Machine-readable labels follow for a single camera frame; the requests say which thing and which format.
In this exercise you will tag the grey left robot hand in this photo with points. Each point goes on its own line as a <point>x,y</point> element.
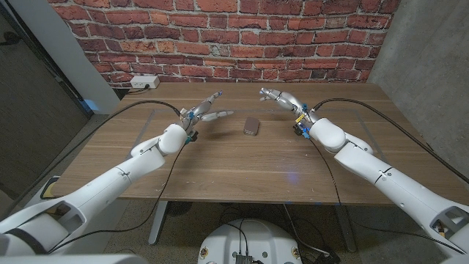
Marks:
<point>199,111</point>

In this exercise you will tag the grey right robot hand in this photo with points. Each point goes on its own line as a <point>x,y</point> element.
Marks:
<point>289,100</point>

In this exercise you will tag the silver hinged metal tin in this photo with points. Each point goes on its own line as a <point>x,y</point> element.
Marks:
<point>251,125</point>

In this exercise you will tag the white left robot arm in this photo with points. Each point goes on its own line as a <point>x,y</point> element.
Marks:
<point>110,183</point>

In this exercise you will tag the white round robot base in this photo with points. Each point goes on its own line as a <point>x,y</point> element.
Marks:
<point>256,242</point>

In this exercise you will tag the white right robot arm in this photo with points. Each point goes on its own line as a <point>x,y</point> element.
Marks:
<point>403,190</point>

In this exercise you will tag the white power strip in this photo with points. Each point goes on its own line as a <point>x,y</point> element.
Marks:
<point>144,81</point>

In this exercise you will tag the printed red brick backdrop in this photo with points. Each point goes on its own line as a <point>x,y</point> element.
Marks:
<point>238,36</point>

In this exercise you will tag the black round fan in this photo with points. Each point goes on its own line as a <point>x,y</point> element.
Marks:
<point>179,208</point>

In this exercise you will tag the grey table leg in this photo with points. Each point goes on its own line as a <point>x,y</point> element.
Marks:
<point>346,229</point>
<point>158,223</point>

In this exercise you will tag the dark finned base module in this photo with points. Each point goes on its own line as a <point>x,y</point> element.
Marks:
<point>243,259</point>

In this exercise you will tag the black power adapter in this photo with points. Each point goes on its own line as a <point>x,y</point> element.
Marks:
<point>328,258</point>

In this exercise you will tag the yellow black flat object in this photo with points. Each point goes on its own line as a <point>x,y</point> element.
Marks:
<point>49,190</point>

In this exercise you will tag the dark grey door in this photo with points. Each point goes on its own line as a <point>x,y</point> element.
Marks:
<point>29,110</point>

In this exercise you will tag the white robot torso edge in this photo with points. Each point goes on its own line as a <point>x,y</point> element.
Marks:
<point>73,260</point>

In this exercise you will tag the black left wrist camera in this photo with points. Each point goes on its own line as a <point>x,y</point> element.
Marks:
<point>192,137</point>

